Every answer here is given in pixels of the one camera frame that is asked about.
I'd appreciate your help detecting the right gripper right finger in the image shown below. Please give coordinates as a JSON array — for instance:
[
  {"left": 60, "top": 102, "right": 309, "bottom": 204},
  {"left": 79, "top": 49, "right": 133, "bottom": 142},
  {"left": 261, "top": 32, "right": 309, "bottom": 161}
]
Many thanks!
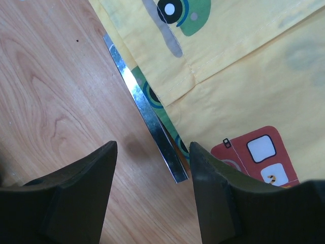
[{"left": 189, "top": 142, "right": 324, "bottom": 243}]

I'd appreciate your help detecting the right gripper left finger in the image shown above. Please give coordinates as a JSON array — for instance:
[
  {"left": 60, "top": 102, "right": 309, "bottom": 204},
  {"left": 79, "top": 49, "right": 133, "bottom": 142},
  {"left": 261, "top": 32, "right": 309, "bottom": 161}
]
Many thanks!
[{"left": 1, "top": 141, "right": 117, "bottom": 243}]

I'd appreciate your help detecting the thin dark metal file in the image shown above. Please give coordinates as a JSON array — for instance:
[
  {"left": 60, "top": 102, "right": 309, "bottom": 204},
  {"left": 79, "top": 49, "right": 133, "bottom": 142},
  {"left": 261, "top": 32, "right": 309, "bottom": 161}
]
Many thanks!
[{"left": 103, "top": 34, "right": 188, "bottom": 184}]

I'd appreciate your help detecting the yellow car print cloth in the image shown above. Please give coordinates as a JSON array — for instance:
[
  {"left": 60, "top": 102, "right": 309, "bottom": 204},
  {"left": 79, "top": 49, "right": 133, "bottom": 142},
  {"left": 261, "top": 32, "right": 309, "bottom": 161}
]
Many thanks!
[{"left": 91, "top": 1, "right": 324, "bottom": 188}]

